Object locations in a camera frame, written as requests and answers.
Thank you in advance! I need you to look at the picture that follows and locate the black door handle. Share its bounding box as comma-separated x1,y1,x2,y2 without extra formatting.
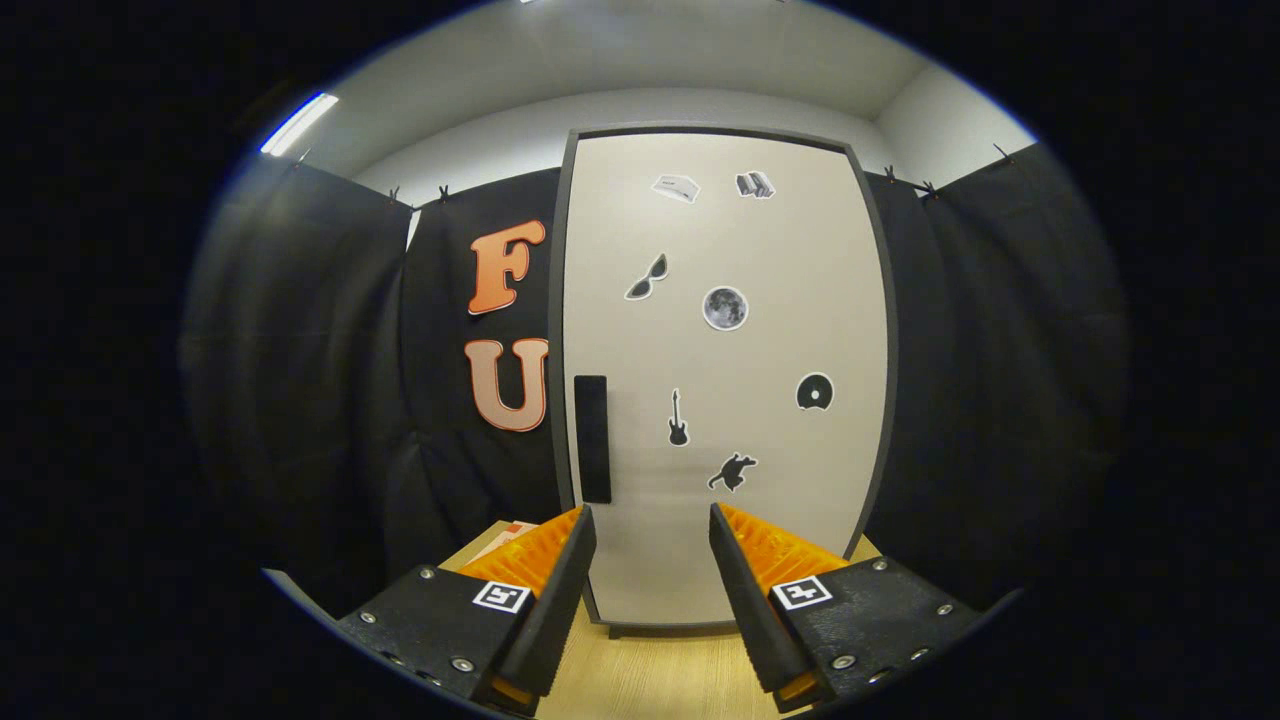
573,375,612,505

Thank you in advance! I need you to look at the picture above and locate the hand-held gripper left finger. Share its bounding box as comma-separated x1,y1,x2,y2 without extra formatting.
335,503,598,716

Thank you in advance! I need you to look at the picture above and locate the long ceiling light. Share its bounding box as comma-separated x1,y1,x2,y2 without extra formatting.
258,90,341,158

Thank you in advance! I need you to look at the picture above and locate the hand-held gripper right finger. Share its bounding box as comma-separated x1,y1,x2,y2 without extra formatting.
708,502,986,713

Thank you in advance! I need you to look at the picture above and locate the black backdrop cloth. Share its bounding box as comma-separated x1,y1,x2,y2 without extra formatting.
180,140,1131,611

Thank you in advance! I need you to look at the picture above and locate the white shoe cabinet door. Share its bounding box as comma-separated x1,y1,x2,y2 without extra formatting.
560,133,890,626

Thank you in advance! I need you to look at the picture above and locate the dark grey shoe cabinet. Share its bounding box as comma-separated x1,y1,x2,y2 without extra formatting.
547,122,899,641

